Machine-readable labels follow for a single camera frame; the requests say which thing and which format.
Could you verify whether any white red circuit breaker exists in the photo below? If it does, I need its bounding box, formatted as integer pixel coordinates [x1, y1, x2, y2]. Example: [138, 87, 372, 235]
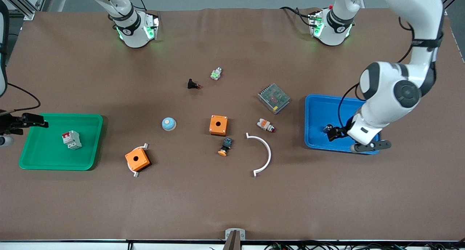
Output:
[61, 130, 83, 150]

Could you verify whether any blue plastic tray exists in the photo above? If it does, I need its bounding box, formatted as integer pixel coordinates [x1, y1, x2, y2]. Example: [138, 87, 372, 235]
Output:
[304, 94, 381, 155]

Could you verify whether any green plastic tray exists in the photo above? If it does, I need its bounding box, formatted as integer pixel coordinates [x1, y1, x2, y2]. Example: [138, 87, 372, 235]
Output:
[19, 113, 104, 171]

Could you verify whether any white curved plastic arc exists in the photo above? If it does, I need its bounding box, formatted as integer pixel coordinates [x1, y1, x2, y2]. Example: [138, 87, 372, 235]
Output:
[246, 132, 272, 177]

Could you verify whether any metal mesh power supply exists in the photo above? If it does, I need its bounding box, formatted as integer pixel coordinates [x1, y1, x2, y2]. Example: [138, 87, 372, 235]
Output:
[257, 83, 291, 115]

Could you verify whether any orange black push button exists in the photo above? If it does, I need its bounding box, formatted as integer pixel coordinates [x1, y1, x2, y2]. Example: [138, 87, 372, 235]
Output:
[218, 137, 234, 157]

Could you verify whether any orange button box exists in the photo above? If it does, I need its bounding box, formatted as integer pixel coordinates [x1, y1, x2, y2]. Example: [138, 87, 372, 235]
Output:
[209, 115, 229, 136]

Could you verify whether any brown table mat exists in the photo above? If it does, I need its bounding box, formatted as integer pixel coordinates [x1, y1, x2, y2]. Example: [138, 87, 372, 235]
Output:
[0, 7, 465, 242]

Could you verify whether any blue dome push button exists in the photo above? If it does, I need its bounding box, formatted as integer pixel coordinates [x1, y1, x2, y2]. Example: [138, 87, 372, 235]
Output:
[161, 117, 177, 132]

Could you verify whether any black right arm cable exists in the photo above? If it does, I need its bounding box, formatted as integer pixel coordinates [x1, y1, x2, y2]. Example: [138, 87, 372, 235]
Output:
[0, 82, 41, 114]

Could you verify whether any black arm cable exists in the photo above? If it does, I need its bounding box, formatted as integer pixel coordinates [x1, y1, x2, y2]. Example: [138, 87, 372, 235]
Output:
[0, 82, 41, 114]
[337, 82, 361, 131]

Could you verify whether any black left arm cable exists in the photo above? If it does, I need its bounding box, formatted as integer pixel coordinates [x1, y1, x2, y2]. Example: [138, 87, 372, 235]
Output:
[337, 82, 361, 131]

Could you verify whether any orange white red switch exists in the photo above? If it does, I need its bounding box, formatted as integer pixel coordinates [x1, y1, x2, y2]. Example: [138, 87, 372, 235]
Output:
[257, 119, 276, 133]

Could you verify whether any orange box with white ring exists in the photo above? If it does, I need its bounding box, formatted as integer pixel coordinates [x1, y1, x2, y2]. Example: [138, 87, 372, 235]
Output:
[125, 143, 151, 178]

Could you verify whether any aluminium frame profile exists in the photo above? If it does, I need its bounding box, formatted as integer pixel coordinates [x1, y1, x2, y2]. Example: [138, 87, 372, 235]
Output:
[0, 0, 50, 21]
[435, 0, 465, 16]

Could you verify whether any black base cable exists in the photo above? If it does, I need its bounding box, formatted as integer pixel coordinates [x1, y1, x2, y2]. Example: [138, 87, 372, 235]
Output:
[280, 6, 317, 27]

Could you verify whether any grey metal table bracket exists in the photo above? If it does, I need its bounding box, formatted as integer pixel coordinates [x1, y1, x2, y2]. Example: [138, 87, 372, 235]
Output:
[225, 229, 246, 241]

